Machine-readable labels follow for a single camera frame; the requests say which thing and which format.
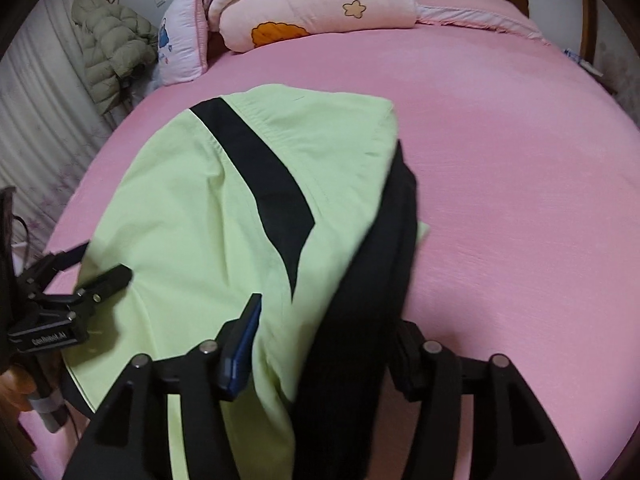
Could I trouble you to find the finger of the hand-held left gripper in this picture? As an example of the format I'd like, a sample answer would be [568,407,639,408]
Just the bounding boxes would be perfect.
[75,265,133,305]
[47,242,91,272]

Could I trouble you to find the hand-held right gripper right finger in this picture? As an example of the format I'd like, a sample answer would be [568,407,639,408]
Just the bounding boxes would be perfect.
[390,320,581,480]

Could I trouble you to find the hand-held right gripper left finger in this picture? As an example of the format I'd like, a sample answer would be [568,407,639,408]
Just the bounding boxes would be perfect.
[70,292,263,480]

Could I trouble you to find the green and black hooded jacket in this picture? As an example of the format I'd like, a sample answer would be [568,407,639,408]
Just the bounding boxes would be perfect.
[62,84,432,480]

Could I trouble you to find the white curtain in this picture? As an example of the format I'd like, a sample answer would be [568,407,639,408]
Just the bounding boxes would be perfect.
[0,0,116,246]

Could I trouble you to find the bed with pink sheet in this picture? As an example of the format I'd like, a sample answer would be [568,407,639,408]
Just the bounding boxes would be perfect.
[20,0,640,480]

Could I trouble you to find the beige puffer coat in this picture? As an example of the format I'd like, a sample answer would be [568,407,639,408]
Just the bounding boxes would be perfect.
[71,0,161,116]

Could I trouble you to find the pink folded cartoon blanket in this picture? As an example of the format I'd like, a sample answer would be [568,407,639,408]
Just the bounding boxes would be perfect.
[207,0,418,54]

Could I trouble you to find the papers on nightstand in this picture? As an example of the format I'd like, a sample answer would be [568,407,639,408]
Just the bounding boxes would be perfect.
[562,49,601,78]

